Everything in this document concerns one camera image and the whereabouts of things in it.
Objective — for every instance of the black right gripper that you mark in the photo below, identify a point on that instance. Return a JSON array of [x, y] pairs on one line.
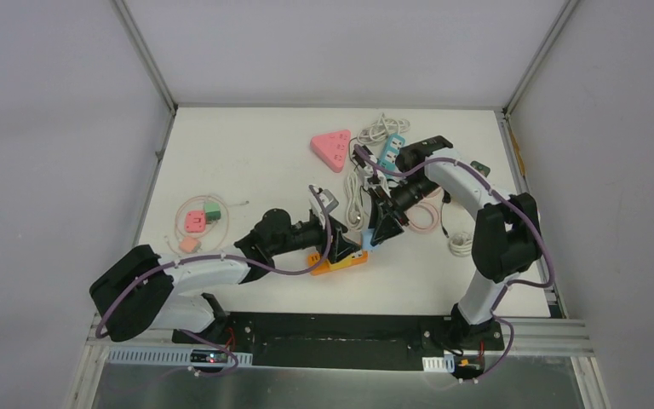
[[388, 227]]

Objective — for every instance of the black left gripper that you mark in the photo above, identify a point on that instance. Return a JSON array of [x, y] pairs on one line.
[[333, 238]]

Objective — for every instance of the orange power strip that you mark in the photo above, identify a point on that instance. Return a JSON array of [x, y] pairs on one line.
[[357, 258]]

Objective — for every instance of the light blue plug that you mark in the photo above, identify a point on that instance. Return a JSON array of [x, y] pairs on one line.
[[367, 240]]

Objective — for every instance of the black power adapter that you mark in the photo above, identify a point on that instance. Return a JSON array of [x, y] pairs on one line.
[[358, 159]]

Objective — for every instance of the teal power strip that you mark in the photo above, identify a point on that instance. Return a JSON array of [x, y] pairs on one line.
[[390, 151]]

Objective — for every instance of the pink triangular power strip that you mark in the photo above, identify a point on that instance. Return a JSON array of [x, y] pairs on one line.
[[331, 148]]

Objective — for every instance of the green plug adapter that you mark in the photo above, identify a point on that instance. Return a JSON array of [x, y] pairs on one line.
[[212, 211]]

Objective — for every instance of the pink plug adapter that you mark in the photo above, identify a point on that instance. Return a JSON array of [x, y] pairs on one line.
[[195, 222]]

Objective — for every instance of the pink plug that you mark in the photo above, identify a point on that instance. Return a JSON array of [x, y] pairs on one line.
[[189, 245]]

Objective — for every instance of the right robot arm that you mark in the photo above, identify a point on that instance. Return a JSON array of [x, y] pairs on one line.
[[506, 236]]

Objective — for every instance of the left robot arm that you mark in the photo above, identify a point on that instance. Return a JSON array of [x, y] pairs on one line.
[[143, 290]]

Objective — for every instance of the green patterned plug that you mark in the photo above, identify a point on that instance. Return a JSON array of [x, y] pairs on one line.
[[481, 168]]

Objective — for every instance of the pink round cable reel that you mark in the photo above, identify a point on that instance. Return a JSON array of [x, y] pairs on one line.
[[425, 216]]

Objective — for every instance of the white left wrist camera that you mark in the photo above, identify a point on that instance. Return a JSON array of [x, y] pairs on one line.
[[322, 202]]

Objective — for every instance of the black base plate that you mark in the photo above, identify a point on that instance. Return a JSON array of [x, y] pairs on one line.
[[349, 341]]

